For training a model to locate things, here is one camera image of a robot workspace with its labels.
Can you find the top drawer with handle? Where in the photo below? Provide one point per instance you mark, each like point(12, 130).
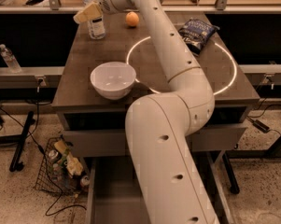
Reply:
point(105, 143)

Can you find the black wire basket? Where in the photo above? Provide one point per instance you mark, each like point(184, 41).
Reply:
point(54, 178)

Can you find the crumpled yellow wrapper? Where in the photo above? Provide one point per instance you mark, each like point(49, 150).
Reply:
point(73, 166)

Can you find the black table leg stand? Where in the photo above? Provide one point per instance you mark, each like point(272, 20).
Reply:
point(19, 140)

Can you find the black power adapter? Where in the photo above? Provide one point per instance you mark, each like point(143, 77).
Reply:
point(261, 126)

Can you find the orange fruit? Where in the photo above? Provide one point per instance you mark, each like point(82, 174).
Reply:
point(132, 19)

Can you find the dark blue chip bag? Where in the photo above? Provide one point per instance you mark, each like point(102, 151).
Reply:
point(196, 33)

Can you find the clear plastic water bottle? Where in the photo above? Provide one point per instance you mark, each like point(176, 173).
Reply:
point(96, 26)

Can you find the grey drawer cabinet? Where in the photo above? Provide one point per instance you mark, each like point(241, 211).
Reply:
point(81, 108)

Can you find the soda can in basket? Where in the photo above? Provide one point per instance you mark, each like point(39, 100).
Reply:
point(54, 156)

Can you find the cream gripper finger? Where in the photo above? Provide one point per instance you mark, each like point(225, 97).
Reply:
point(89, 12)

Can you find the open middle drawer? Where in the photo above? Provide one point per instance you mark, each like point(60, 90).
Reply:
point(116, 197)

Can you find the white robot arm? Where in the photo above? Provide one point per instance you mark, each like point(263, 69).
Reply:
point(157, 125)

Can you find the small water bottle on ledge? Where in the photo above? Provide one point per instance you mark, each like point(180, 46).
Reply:
point(9, 59)

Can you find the white bowl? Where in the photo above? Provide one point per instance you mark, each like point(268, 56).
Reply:
point(113, 80)

